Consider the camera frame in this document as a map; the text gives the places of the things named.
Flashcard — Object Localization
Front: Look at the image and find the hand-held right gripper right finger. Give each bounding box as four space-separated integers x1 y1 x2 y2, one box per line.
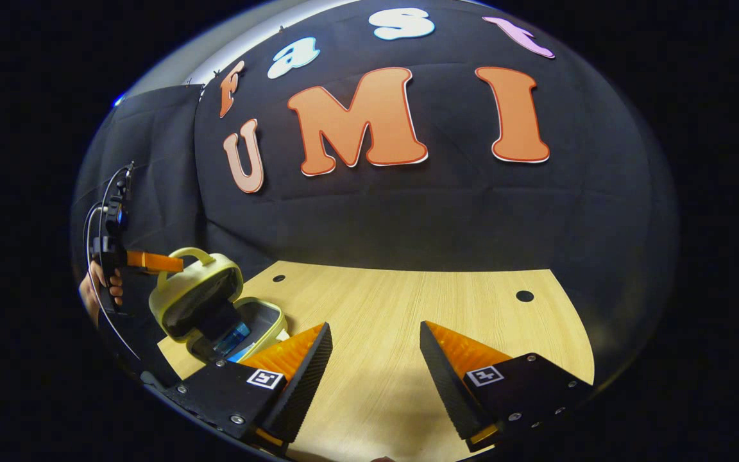
420 321 595 453

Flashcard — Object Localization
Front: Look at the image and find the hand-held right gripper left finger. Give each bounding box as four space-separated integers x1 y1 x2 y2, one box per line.
164 322 334 450

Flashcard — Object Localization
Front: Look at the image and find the cream yellow small suitcase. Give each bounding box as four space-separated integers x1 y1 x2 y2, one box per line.
148 247 290 364

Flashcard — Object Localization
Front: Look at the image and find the blue skin care bottle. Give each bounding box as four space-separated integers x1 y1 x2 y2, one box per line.
216 323 251 354

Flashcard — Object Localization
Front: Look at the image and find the black backdrop cloth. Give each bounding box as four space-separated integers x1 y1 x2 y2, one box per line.
71 0 678 386

